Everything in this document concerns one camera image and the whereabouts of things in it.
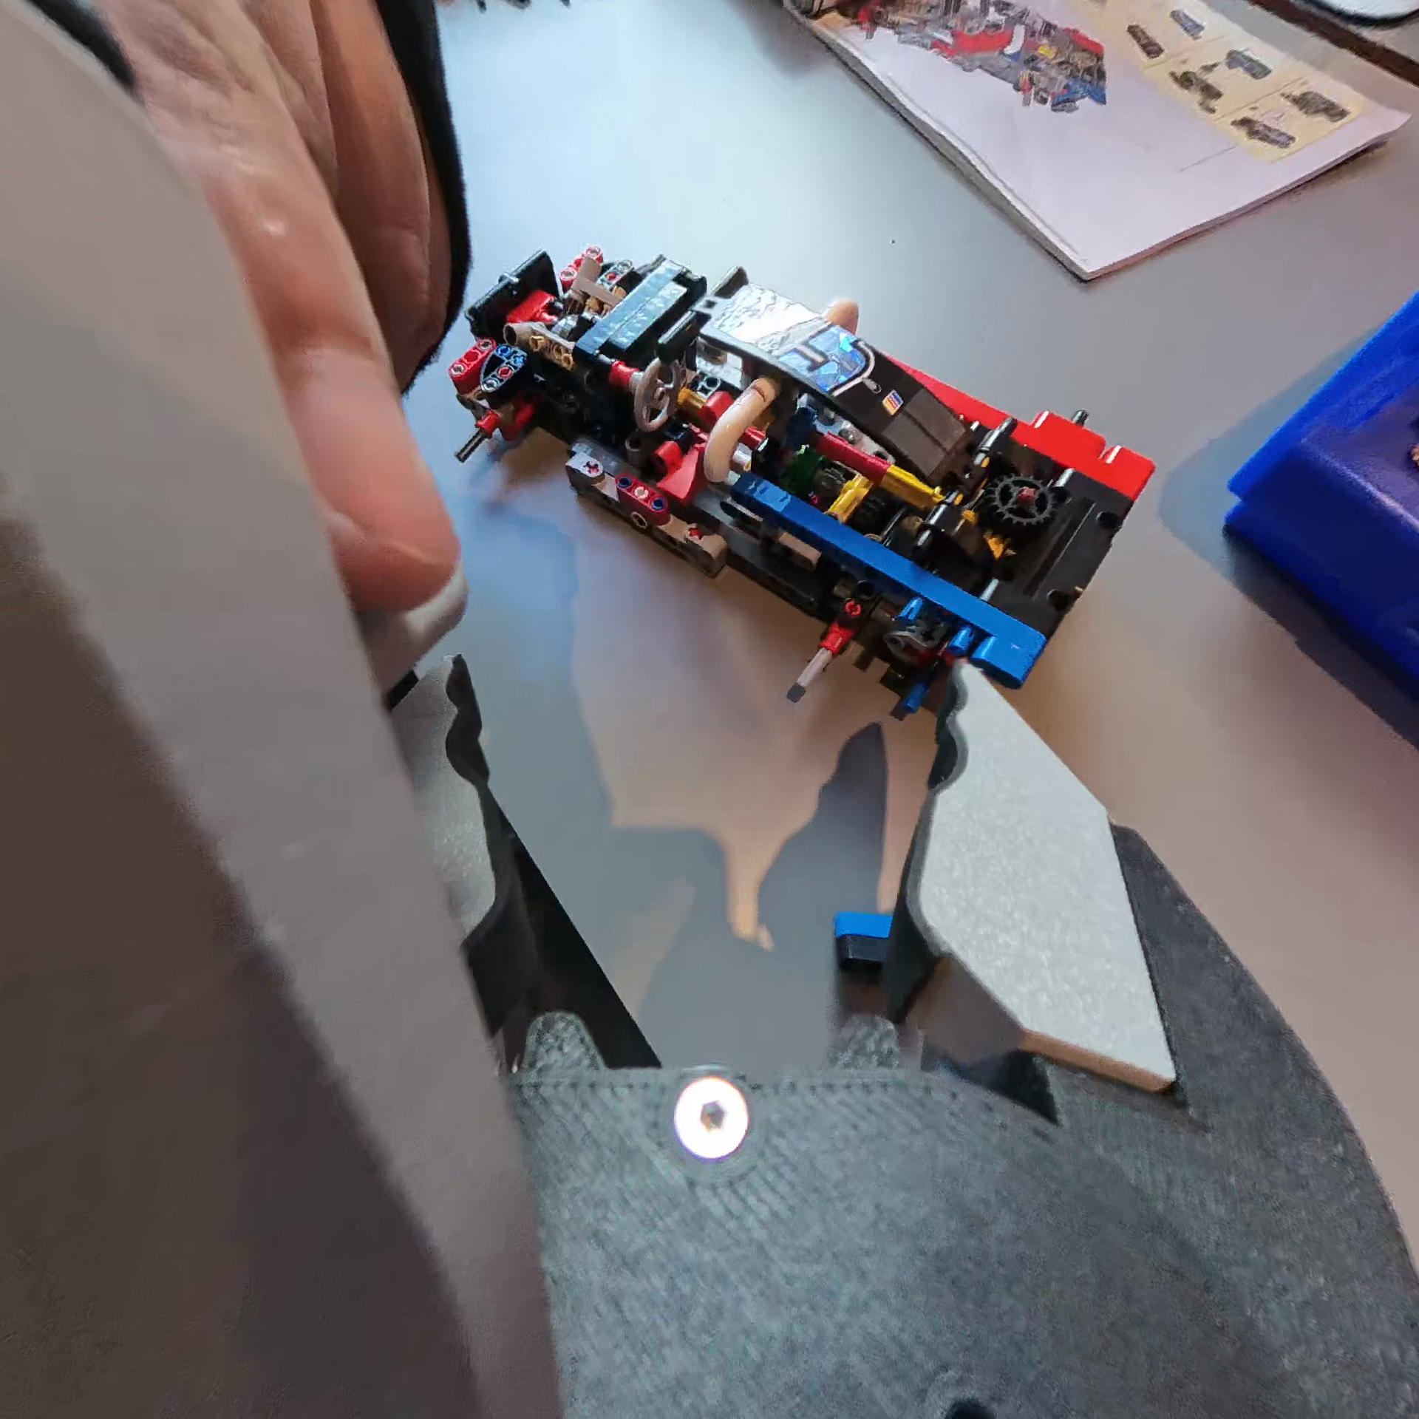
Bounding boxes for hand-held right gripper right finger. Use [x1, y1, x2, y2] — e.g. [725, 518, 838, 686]
[887, 665, 1179, 1094]

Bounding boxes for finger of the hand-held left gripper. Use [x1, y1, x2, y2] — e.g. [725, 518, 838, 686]
[0, 0, 561, 1419]

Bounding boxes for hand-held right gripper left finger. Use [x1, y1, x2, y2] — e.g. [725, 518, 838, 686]
[389, 654, 536, 1037]

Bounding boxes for blue brick piece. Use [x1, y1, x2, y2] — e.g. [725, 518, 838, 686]
[831, 909, 897, 975]

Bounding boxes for toy brick car chassis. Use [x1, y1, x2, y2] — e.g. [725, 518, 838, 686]
[446, 248, 1157, 716]

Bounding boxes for blue plastic bin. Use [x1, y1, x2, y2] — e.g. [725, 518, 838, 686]
[1223, 290, 1419, 711]

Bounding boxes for toy building instruction booklet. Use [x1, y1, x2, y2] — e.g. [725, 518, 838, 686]
[793, 0, 1413, 280]

